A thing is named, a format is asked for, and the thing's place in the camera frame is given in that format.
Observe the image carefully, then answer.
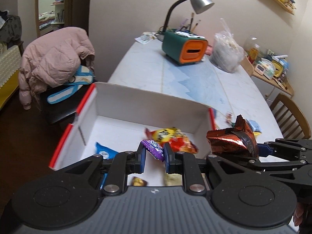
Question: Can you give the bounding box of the small pink wrapped candy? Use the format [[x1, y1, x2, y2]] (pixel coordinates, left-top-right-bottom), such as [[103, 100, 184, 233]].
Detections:
[[225, 112, 233, 126]]

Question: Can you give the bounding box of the red yellow chips bag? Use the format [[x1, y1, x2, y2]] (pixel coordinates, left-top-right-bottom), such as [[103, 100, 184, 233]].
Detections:
[[145, 127, 198, 154]]

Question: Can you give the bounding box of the brown wooden chair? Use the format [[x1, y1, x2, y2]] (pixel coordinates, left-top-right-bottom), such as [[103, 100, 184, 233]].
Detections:
[[270, 93, 311, 139]]

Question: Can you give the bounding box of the purple candy packet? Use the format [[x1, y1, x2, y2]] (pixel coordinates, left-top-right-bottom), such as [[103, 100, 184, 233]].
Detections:
[[141, 139, 164, 162]]

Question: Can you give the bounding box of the wooden side cabinet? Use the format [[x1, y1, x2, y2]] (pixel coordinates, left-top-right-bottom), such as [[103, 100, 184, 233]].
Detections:
[[239, 55, 295, 108]]

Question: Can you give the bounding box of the blue cookie snack packet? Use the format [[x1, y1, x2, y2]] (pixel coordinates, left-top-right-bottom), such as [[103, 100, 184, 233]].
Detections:
[[95, 142, 118, 160]]

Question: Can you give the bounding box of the pink notebook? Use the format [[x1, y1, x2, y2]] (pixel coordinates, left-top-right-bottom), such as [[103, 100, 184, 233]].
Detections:
[[205, 45, 213, 56]]

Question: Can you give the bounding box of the yellow tissue box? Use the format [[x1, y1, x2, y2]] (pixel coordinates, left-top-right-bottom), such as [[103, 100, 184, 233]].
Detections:
[[271, 60, 284, 78]]

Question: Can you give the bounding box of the person's right hand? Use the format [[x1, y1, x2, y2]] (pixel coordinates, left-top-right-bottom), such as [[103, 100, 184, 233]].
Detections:
[[293, 203, 305, 226]]

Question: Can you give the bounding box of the silver gooseneck desk lamp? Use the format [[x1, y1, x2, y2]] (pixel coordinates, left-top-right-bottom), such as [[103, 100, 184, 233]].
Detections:
[[155, 0, 215, 41]]

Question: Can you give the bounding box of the light blue snack packet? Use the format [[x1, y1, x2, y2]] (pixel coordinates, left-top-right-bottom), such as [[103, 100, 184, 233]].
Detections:
[[247, 120, 262, 133]]

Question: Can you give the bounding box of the clear plastic bag of food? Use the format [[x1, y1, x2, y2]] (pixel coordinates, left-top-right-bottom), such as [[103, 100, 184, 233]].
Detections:
[[210, 18, 245, 74]]

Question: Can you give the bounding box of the green orange tissue box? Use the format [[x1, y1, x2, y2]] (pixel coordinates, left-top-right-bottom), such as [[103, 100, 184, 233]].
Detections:
[[162, 31, 208, 65]]

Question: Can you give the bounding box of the pink padded jacket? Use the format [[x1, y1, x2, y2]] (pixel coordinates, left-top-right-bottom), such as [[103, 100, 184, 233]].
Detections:
[[19, 27, 95, 110]]

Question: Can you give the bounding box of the red white cardboard box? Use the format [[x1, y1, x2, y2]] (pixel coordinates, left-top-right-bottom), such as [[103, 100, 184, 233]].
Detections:
[[48, 81, 217, 188]]

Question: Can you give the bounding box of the pale yellow snack bag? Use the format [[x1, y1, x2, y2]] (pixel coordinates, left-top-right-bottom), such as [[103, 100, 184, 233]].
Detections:
[[164, 173, 183, 186]]

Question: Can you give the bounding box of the dark red foil snack bag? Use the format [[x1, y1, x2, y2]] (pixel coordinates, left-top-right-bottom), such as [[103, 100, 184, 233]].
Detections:
[[206, 115, 256, 157]]

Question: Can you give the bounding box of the packaged braised egg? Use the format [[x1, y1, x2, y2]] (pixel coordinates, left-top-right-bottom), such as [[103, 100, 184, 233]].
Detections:
[[131, 176, 148, 186]]

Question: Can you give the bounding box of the small pink timer clock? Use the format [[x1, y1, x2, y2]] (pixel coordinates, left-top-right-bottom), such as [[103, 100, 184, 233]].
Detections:
[[254, 63, 265, 75]]

